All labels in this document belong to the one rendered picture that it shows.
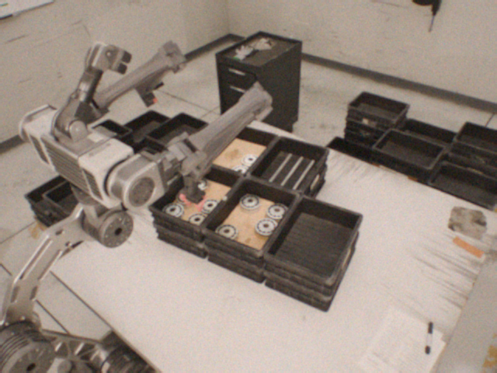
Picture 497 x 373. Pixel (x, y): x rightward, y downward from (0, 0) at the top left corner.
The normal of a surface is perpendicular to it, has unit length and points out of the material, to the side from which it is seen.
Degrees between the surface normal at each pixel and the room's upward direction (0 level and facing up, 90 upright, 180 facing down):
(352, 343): 0
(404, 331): 0
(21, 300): 90
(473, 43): 90
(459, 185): 0
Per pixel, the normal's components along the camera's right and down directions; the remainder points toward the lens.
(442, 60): -0.62, 0.53
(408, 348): -0.04, -0.75
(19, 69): 0.78, 0.39
